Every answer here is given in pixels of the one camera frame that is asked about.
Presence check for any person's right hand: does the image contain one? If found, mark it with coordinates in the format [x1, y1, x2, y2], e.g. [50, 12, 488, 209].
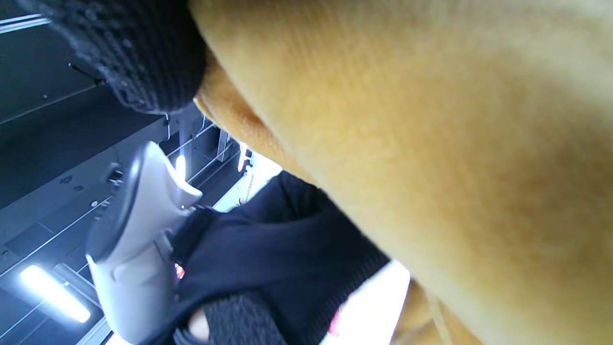
[19, 0, 207, 115]

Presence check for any person's left hand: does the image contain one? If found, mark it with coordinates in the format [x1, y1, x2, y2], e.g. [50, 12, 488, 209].
[163, 170, 391, 345]

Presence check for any yellow square towel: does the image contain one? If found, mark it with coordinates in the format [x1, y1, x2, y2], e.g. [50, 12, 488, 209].
[189, 0, 613, 345]

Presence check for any grey tracking controller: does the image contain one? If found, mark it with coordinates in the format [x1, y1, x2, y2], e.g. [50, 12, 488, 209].
[85, 140, 204, 345]

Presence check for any ceiling light tube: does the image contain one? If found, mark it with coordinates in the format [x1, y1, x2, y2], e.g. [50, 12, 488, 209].
[19, 265, 91, 324]

